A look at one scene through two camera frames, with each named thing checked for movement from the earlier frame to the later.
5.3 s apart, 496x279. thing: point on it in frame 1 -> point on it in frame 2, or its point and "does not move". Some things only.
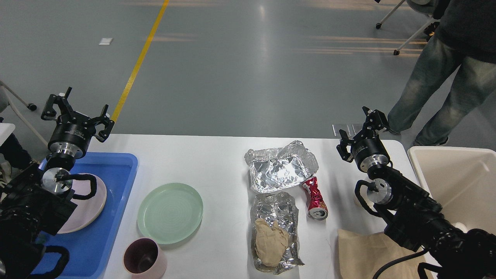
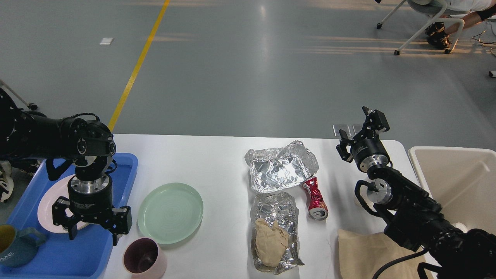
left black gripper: [71, 135] -> [91, 200]
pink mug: [143, 259] does not move
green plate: [170, 212] does not move
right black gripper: [367, 149] does not move
